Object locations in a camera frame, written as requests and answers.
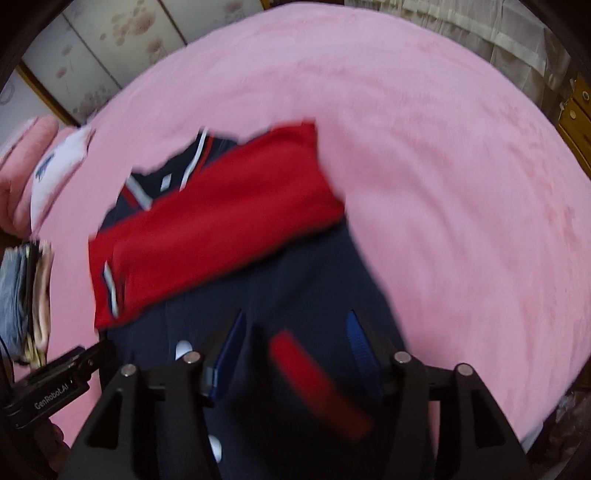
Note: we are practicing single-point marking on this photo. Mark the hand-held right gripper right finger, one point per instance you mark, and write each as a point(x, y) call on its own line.
point(361, 353)

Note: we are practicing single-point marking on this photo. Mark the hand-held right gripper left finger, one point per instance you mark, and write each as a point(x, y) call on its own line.
point(227, 357)

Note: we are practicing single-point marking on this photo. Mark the navy and red jacket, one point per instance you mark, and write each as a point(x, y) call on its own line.
point(221, 221)

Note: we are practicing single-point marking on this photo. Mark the stack of folded clothes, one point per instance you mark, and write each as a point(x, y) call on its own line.
point(25, 300)

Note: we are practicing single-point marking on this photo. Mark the person's left hand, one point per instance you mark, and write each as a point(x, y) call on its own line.
point(51, 445)

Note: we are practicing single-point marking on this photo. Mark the floral sliding door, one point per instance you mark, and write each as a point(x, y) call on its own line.
point(106, 50)

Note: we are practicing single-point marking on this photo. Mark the cream curtain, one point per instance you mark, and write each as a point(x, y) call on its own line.
point(498, 37)

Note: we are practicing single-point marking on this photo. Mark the yellow wooden cabinet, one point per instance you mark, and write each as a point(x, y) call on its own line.
point(576, 124)

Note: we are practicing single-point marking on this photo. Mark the pink fleece blanket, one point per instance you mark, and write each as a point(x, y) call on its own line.
point(438, 194)

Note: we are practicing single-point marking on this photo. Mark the pink pillow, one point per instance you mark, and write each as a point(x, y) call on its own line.
point(21, 166)

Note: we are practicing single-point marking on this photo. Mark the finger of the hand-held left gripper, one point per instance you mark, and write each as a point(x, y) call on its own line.
point(99, 354)

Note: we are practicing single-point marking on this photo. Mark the white cloth with blue print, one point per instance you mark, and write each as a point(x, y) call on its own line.
point(57, 173)

